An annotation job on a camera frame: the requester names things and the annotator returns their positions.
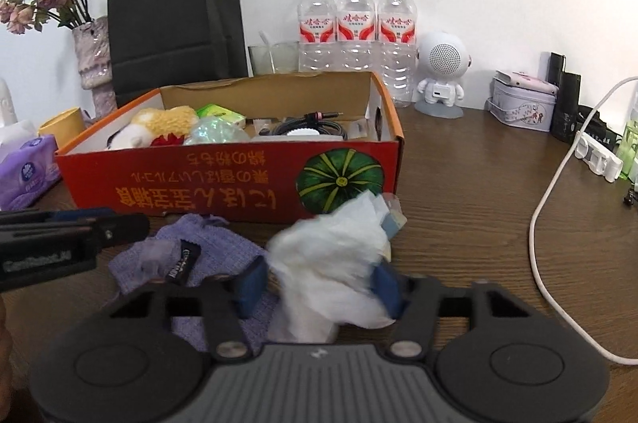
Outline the pink flat case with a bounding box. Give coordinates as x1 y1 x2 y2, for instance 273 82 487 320
493 71 560 96

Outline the green plastic bottle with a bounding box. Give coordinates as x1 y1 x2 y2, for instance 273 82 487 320
618 106 638 185

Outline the clear glass cup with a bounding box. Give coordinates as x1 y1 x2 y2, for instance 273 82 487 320
248 41 300 77

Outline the iridescent plastic bag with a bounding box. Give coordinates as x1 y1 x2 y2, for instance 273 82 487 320
187 116 251 146

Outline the white robot speaker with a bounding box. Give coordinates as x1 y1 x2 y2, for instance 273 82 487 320
415 31 473 119

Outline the black sachet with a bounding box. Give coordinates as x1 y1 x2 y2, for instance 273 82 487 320
552 71 582 143
573 104 619 150
547 51 567 87

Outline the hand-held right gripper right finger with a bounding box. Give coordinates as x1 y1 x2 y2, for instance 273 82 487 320
371 264 532 361

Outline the purple cloth pouch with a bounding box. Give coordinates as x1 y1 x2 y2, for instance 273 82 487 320
107 214 281 354

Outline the yellow white plush toy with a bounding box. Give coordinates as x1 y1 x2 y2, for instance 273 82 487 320
106 105 199 150

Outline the green tissue packet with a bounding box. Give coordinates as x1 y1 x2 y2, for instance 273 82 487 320
196 104 248 130

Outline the small red item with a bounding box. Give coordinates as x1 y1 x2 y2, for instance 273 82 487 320
150 133 187 148

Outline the small clear plastic wrapper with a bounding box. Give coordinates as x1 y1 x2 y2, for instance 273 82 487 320
379 194 408 237

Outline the yellow paper cup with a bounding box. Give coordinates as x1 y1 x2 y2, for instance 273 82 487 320
38 106 89 138

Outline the white power cable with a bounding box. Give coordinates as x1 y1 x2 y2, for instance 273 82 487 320
529 77 638 365

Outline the clear plastic water bottle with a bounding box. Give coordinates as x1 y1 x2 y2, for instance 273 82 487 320
336 0 378 73
297 0 338 75
377 0 418 108

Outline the purple tissue pack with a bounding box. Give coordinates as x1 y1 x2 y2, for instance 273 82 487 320
0 120 62 211

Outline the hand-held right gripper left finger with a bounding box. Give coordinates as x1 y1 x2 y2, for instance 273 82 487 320
102 256 270 361

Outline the white printed tin box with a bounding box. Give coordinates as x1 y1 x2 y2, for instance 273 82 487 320
486 80 558 134

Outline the glass straw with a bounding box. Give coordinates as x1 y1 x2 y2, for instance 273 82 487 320
258 30 278 75

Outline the orange cardboard box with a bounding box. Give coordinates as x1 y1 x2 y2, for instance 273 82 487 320
55 71 406 224

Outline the white power strip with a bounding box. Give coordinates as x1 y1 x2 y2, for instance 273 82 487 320
573 131 624 183

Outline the black paper bag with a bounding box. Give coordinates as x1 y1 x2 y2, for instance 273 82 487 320
107 0 249 107

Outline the white plastic object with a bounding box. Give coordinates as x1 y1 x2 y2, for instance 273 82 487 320
0 78 19 125

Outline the braided charging cable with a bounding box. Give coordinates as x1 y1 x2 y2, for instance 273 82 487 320
276 109 351 140

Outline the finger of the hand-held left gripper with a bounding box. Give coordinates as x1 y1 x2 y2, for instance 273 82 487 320
0 207 116 229
0 214 150 250

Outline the white tissue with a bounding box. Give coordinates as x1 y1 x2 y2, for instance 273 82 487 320
266 191 400 344

